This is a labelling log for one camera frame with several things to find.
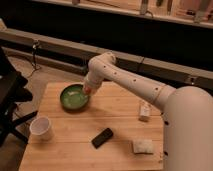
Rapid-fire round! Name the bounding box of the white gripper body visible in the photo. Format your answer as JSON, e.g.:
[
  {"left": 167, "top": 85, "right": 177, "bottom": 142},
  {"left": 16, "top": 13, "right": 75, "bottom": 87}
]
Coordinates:
[{"left": 83, "top": 73, "right": 101, "bottom": 95}]

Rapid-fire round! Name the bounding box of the orange red pepper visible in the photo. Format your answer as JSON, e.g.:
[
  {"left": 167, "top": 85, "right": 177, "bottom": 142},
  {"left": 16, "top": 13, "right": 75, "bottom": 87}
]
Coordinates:
[{"left": 83, "top": 87, "right": 92, "bottom": 95}]

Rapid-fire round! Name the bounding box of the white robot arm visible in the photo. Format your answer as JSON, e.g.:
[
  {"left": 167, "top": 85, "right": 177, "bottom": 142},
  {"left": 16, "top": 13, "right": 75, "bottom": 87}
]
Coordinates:
[{"left": 84, "top": 52, "right": 213, "bottom": 171}]

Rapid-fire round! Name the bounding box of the green ceramic bowl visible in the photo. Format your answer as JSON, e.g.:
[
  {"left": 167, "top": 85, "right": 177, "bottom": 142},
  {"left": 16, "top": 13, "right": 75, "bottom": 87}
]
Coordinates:
[{"left": 60, "top": 84, "right": 90, "bottom": 111}]

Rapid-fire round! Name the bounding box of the small white box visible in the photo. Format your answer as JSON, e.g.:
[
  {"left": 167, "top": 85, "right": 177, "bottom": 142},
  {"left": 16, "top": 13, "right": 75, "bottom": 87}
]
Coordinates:
[{"left": 139, "top": 102, "right": 151, "bottom": 122}]

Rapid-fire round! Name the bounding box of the black rectangular block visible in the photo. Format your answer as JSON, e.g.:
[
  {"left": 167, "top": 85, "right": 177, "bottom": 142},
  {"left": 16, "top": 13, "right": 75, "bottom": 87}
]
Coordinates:
[{"left": 91, "top": 128, "right": 113, "bottom": 148}]

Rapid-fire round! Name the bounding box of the white paper cup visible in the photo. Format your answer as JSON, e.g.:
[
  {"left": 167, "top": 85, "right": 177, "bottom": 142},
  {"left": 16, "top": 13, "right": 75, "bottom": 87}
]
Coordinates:
[{"left": 29, "top": 117, "right": 53, "bottom": 141}]

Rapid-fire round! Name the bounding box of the black chair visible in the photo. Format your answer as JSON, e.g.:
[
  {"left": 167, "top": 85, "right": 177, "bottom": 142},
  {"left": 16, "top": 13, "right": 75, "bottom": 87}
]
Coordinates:
[{"left": 0, "top": 46, "right": 37, "bottom": 147}]

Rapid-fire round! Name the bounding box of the black stand with cable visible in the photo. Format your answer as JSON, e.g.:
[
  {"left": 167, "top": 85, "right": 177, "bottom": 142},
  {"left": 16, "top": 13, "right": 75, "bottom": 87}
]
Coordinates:
[{"left": 27, "top": 40, "right": 41, "bottom": 78}]

